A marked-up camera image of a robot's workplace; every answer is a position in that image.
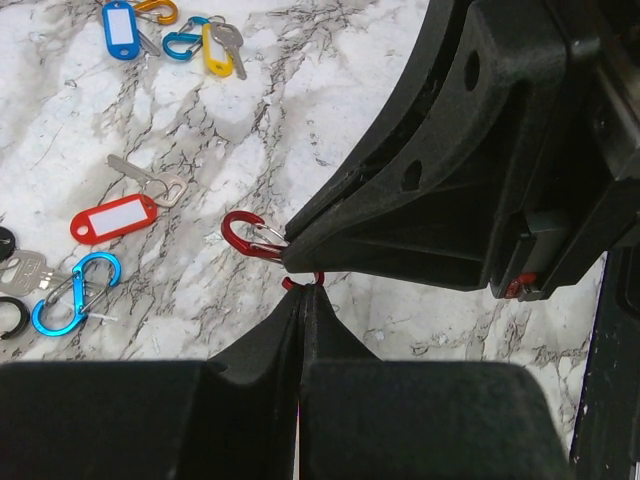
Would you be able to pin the light blue carabiner middle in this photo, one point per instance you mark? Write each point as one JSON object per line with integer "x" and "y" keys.
{"x": 80, "y": 288}

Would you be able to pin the yellow key tag with key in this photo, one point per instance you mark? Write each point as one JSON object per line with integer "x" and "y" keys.
{"x": 222, "y": 42}

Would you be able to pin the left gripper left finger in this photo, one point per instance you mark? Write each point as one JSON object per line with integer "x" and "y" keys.
{"x": 229, "y": 417}

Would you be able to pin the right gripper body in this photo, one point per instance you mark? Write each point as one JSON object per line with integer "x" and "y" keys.
{"x": 573, "y": 177}

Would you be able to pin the black key tag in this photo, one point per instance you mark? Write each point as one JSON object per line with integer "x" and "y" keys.
{"x": 23, "y": 271}

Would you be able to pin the blue carabiner front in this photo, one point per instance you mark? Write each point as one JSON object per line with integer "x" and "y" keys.
{"x": 183, "y": 44}

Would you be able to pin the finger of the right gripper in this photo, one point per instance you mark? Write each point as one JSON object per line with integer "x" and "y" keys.
{"x": 353, "y": 186}
{"x": 443, "y": 219}

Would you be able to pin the blue key tag with key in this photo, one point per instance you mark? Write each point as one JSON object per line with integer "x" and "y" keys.
{"x": 123, "y": 39}

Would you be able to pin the orange carabiner front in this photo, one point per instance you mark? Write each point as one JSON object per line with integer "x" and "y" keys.
{"x": 162, "y": 12}

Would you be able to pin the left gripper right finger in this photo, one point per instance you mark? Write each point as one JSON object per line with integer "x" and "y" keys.
{"x": 365, "y": 418}

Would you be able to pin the red key tag with key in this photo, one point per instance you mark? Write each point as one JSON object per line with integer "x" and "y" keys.
{"x": 130, "y": 213}

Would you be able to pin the black carabiner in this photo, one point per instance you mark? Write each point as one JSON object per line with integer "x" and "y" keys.
{"x": 15, "y": 318}

